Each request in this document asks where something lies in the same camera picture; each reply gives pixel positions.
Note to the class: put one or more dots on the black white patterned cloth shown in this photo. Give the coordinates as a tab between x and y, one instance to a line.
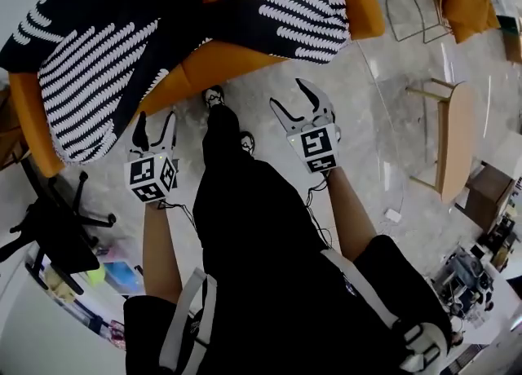
102	59

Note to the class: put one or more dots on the person's right forearm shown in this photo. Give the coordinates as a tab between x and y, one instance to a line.
350	218

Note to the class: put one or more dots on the white body harness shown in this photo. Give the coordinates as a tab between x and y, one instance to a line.
187	316

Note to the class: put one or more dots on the person's left shoe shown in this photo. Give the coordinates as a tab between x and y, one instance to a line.
214	96

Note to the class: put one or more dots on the yellow-green item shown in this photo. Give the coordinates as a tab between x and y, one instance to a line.
95	276

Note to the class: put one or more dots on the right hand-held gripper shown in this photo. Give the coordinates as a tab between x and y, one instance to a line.
316	145

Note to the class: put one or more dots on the white power adapter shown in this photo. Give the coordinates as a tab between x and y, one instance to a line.
393	215

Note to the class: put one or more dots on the person's shoe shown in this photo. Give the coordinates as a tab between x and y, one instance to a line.
214	96
247	143

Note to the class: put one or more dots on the cluttered electronic equipment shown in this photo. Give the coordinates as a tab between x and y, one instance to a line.
465	275

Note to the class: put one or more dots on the person's left forearm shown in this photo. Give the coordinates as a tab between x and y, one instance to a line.
161	251

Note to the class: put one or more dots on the blue plastic item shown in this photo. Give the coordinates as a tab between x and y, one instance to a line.
122	277

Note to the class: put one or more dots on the person's right shoe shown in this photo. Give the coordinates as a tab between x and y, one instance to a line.
247	143

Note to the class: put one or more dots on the green bin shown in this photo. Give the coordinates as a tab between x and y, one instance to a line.
510	25

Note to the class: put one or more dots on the wooden oval coffee table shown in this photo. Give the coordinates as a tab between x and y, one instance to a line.
458	141

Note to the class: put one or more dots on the orange sofa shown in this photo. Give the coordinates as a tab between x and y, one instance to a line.
228	63

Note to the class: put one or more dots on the person's black clothing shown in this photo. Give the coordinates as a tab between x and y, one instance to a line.
265	263

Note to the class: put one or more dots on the brown wooden cabinet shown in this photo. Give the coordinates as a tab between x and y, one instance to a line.
489	198

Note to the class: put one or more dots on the black office chair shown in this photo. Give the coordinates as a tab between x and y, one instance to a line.
53	235

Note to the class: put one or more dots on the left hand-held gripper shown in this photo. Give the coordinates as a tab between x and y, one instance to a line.
142	173

